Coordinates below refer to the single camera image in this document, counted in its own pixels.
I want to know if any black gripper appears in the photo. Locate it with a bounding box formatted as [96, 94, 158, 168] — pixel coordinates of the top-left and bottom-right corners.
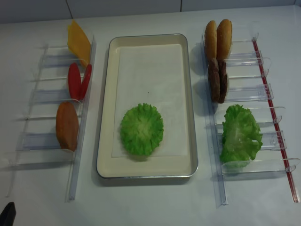
[0, 202, 16, 226]

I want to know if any red tomato slice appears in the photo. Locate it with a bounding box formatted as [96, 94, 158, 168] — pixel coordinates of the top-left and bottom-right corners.
[79, 64, 92, 100]
[68, 63, 81, 100]

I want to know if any green lettuce leaf on tray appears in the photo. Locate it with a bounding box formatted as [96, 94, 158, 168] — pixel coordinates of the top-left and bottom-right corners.
[120, 103, 164, 161]

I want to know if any yellow cheese slice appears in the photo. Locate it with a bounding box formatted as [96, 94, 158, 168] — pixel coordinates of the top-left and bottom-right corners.
[67, 19, 91, 68]

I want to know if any green lettuce leaf in rack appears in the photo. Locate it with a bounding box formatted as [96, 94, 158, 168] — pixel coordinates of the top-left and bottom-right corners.
[220, 105, 262, 167]

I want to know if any left brown meat patty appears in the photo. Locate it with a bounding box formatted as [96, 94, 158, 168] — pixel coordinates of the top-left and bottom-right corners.
[208, 58, 220, 102]

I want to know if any brown meat patty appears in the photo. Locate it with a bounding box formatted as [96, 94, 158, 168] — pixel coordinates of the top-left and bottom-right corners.
[208, 58, 220, 102]
[218, 60, 228, 104]

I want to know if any right brown meat patty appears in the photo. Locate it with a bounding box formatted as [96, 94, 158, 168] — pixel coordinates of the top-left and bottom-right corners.
[218, 60, 228, 104]

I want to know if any left clear acrylic rack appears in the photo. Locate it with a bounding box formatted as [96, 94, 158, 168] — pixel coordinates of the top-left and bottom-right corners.
[0, 44, 91, 202]

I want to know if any clear acrylic rack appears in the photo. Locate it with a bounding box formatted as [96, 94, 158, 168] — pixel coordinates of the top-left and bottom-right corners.
[202, 34, 301, 206]
[0, 44, 91, 202]

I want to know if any brown fried chicken patty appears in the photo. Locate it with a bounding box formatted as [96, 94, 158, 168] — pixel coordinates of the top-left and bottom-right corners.
[55, 101, 79, 152]

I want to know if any cream metal tray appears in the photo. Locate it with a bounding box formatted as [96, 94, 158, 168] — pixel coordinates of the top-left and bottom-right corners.
[96, 34, 198, 178]

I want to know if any white paper liner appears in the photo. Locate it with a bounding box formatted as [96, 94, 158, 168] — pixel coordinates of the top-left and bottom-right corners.
[111, 44, 189, 157]

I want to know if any right clear acrylic rack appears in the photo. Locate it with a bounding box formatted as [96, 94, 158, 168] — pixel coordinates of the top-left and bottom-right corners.
[202, 34, 301, 206]

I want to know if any left burger bun half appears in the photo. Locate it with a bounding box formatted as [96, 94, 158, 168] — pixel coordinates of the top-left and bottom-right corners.
[205, 20, 217, 61]

